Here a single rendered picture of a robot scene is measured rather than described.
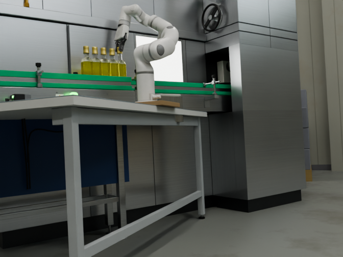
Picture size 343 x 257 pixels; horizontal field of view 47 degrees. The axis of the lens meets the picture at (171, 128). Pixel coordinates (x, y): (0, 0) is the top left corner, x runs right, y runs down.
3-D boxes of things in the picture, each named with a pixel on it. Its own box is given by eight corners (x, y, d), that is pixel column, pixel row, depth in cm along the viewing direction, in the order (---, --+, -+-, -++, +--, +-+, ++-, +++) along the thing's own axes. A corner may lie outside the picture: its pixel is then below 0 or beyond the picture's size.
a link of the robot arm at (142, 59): (143, 76, 218) (142, 47, 218) (161, 73, 209) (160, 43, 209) (131, 75, 210) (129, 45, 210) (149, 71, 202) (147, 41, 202)
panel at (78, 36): (182, 84, 300) (180, 40, 301) (185, 83, 297) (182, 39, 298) (69, 79, 247) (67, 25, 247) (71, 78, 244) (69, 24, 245)
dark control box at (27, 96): (27, 112, 200) (26, 95, 200) (31, 110, 194) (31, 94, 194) (10, 112, 195) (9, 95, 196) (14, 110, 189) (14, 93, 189)
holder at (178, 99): (157, 112, 259) (156, 101, 260) (182, 109, 237) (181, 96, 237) (135, 112, 249) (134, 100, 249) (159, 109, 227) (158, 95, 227)
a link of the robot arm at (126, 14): (145, 9, 256) (139, 2, 247) (142, 24, 254) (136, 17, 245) (125, 10, 261) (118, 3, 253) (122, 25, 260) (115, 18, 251)
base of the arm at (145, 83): (167, 102, 212) (166, 73, 212) (155, 101, 200) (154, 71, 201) (142, 104, 219) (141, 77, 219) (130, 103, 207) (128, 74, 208)
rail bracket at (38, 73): (42, 88, 207) (41, 63, 208) (47, 86, 201) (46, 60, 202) (34, 88, 205) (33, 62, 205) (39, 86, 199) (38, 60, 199)
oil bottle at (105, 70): (107, 93, 248) (105, 59, 248) (111, 92, 243) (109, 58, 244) (99, 93, 245) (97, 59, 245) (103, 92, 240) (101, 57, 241)
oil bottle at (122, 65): (123, 94, 255) (121, 61, 256) (127, 93, 251) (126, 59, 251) (115, 94, 252) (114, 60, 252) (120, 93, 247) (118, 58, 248)
